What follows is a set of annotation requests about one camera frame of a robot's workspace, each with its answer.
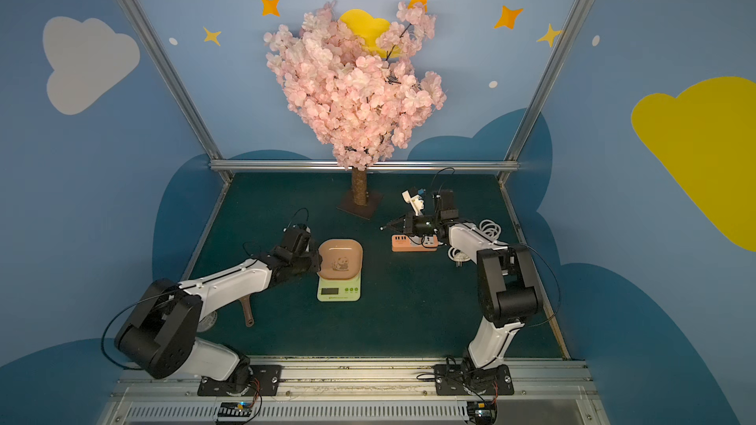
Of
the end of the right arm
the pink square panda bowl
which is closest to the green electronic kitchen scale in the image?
the pink square panda bowl

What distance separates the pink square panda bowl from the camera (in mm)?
923

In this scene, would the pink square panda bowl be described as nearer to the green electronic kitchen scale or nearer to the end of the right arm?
the green electronic kitchen scale
